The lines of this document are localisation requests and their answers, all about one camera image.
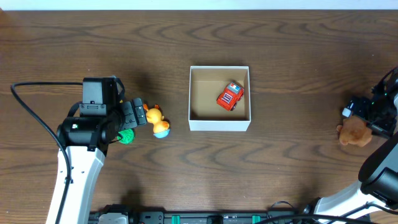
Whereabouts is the red toy fire truck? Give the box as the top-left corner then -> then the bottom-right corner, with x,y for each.
216,82 -> 244,111

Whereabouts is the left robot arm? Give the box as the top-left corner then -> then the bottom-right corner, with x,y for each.
46,77 -> 147,223

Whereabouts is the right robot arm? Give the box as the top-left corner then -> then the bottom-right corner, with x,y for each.
304,68 -> 397,223

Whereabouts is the green round wheel toy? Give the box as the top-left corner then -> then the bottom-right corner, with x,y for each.
117,129 -> 135,145

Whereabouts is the orange rubber duck toy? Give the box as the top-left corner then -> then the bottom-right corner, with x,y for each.
143,104 -> 170,139

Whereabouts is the brown plush toy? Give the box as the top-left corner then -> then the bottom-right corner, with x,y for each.
336,116 -> 373,147

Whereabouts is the white cardboard box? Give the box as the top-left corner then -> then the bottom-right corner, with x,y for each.
188,66 -> 251,131

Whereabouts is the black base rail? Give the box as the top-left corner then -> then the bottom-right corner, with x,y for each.
88,204 -> 299,224

